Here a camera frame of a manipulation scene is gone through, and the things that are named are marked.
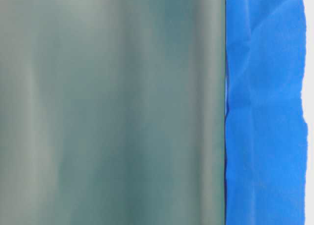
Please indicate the blue table cloth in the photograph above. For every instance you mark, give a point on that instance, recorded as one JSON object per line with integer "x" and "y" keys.
{"x": 265, "y": 132}

